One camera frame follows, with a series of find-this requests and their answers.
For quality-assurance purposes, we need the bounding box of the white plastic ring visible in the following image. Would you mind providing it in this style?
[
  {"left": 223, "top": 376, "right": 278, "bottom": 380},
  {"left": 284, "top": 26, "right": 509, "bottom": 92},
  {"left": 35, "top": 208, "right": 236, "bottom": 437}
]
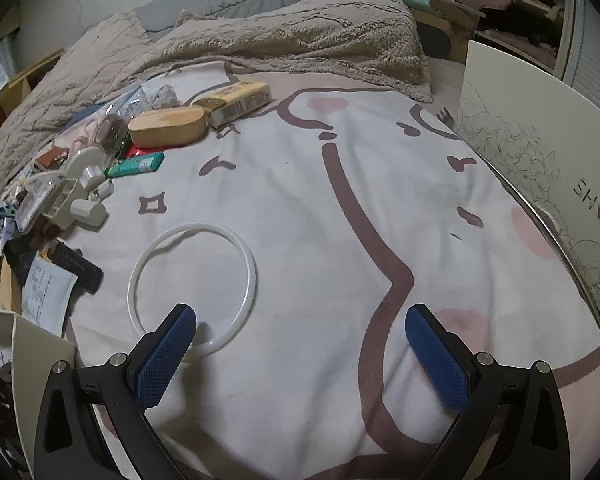
[{"left": 125, "top": 222, "right": 258, "bottom": 360}]

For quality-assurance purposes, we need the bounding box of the black lighter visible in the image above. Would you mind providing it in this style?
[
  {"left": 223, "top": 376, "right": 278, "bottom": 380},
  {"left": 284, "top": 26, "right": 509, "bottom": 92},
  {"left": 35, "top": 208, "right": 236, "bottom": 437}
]
[{"left": 46, "top": 240, "right": 104, "bottom": 295}]

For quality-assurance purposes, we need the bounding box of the white cardboard shoe box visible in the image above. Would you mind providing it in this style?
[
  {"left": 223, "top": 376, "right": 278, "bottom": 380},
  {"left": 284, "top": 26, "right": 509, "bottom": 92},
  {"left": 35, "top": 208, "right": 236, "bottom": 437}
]
[{"left": 0, "top": 309, "right": 79, "bottom": 480}]

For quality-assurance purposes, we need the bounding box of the white printed paper packet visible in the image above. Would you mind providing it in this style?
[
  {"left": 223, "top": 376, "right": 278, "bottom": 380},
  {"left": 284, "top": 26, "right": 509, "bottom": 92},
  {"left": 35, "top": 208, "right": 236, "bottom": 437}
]
[{"left": 21, "top": 256, "right": 78, "bottom": 337}]

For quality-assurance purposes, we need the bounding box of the black rectangular block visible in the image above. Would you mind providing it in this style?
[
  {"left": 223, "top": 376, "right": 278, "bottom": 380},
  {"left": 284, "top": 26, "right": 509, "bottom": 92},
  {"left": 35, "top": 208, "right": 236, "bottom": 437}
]
[{"left": 3, "top": 234, "right": 35, "bottom": 286}]

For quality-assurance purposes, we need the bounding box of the white cylinder tube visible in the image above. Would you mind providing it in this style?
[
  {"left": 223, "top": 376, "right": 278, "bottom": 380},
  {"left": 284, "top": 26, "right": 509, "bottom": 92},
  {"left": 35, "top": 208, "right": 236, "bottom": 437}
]
[{"left": 70, "top": 198, "right": 108, "bottom": 228}]

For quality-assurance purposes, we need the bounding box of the cream plastic holder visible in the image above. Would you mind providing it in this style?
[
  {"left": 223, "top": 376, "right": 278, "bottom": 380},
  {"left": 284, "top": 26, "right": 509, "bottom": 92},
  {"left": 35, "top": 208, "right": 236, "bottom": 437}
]
[{"left": 43, "top": 179, "right": 86, "bottom": 230}]

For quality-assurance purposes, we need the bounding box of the clear plastic container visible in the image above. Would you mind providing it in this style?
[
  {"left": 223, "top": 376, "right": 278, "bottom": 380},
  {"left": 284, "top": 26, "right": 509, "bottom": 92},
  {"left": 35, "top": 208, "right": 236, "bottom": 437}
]
[{"left": 15, "top": 174, "right": 65, "bottom": 234}]

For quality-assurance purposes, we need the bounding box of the white shoe box lid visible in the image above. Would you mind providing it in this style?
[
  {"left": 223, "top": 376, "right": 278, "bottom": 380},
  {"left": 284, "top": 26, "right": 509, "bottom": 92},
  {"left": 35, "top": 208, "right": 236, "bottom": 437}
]
[{"left": 456, "top": 41, "right": 600, "bottom": 320}]

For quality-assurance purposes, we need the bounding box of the teal lighter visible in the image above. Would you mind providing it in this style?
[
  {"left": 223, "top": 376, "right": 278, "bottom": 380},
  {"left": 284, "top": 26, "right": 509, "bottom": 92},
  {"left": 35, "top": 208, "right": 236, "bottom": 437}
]
[{"left": 105, "top": 152, "right": 164, "bottom": 179}]

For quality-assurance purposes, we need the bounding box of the oval wooden box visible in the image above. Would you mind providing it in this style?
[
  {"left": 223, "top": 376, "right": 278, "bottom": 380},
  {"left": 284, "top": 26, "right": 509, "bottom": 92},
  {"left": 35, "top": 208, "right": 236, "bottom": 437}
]
[{"left": 128, "top": 106, "right": 207, "bottom": 148}]

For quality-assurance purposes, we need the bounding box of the wooden bed-side shelf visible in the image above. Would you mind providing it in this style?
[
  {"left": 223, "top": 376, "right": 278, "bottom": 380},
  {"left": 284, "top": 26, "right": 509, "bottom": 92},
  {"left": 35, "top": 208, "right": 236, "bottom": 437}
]
[{"left": 0, "top": 49, "right": 65, "bottom": 127}]

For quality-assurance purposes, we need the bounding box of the silver foil packet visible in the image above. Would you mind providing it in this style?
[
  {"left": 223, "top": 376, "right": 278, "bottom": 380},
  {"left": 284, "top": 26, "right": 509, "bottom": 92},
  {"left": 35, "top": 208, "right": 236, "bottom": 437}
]
[{"left": 140, "top": 84, "right": 181, "bottom": 112}]

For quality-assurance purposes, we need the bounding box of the yellow cardboard pack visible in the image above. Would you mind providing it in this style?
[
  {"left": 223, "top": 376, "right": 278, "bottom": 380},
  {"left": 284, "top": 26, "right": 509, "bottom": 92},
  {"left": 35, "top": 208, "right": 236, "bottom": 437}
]
[{"left": 193, "top": 80, "right": 273, "bottom": 130}]

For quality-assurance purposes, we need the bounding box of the beige fluffy blanket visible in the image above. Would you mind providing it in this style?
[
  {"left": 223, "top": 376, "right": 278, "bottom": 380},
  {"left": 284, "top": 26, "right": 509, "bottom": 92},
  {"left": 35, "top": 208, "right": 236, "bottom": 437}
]
[{"left": 0, "top": 0, "right": 432, "bottom": 194}]

